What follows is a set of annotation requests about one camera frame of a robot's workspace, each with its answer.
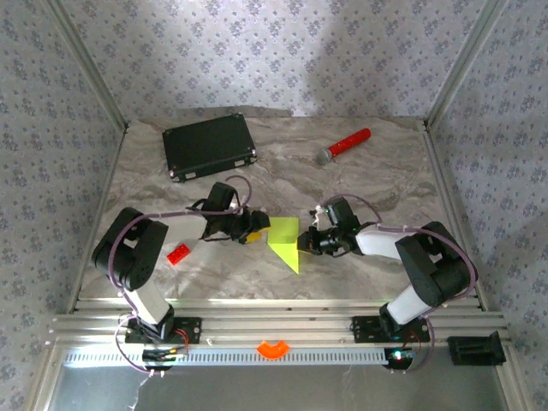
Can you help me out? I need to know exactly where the controller board with LED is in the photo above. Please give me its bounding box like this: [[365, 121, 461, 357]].
[[384, 347, 416, 370]]

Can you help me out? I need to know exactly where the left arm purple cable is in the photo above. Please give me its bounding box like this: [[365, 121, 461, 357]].
[[106, 174, 253, 378]]

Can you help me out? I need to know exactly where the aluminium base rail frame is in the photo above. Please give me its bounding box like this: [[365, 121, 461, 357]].
[[47, 297, 513, 348]]

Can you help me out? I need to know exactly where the yellow-green paper sheet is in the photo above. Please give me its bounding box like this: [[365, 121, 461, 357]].
[[266, 217, 301, 276]]

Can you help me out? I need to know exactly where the grey sheet metal panel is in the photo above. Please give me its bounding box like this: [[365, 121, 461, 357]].
[[46, 363, 510, 411]]

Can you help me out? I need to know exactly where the orange semicircle plastic piece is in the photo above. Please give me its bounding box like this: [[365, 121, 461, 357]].
[[255, 340, 291, 361]]

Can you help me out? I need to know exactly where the grey slotted cable duct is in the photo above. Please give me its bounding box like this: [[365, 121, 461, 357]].
[[63, 347, 389, 367]]

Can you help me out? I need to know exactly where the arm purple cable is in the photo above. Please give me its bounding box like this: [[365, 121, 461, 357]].
[[106, 174, 253, 378], [319, 193, 479, 374]]

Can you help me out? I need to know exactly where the aluminium corner post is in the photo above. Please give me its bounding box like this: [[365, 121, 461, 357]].
[[422, 0, 511, 128], [42, 0, 129, 132]]

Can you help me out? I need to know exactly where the black plastic bracket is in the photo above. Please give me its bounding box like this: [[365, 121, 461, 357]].
[[446, 331, 508, 367]]

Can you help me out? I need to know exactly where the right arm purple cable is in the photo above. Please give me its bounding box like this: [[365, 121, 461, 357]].
[[319, 193, 479, 374]]

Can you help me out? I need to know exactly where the red toy microphone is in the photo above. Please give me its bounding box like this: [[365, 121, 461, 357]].
[[315, 127, 372, 166]]

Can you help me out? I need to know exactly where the aluminium side rail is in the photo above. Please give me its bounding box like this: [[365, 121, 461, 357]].
[[63, 123, 129, 313], [420, 121, 490, 312]]

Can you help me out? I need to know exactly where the black controller board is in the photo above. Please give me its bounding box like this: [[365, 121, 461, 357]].
[[142, 348, 189, 372]]

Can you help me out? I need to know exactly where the black hard case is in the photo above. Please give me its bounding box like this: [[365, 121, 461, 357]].
[[161, 112, 259, 184]]

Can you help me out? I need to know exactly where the red toy brick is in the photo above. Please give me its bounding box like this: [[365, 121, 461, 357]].
[[166, 242, 193, 265]]

